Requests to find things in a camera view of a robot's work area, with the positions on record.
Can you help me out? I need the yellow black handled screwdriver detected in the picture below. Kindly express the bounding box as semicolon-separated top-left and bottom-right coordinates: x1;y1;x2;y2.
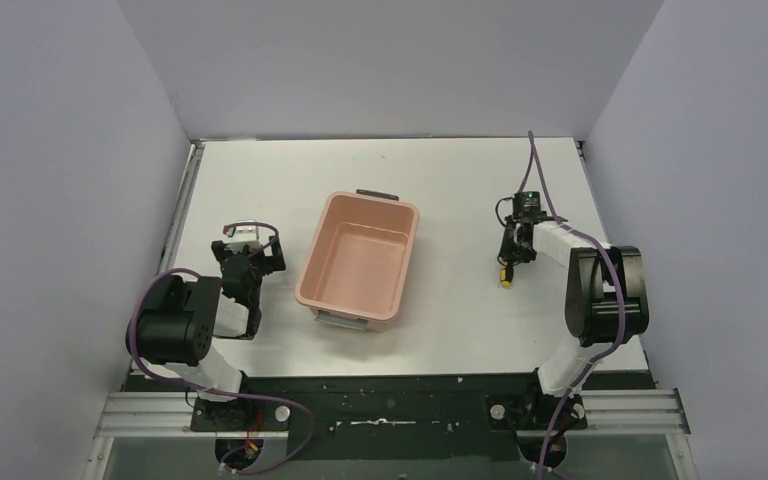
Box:
500;263;515;288

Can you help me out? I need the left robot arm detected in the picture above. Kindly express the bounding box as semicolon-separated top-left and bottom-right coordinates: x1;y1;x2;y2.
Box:
126;235;286;431

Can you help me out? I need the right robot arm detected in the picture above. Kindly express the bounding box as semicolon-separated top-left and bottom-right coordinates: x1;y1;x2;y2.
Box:
497;191;649;428

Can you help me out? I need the pink plastic bin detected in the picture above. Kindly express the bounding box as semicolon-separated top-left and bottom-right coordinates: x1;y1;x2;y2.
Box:
295;189;420;333

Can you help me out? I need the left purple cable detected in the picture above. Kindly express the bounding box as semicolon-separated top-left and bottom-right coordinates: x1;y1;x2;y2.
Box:
128;221;318;477

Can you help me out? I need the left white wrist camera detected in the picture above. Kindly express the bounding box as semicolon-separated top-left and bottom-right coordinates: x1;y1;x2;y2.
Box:
223;221;261;253

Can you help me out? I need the aluminium left side rail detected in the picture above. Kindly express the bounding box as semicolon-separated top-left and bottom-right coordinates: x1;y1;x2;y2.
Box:
157;140;205;272

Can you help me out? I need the aluminium rail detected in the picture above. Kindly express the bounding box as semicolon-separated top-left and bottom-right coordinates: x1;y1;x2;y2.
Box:
96;390;690;439
157;140;205;272

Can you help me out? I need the aluminium front rail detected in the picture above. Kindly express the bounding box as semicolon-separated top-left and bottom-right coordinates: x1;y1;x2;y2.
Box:
96;390;690;439

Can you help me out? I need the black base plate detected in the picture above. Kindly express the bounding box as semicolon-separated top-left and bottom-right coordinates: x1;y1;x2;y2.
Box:
122;370;658;463

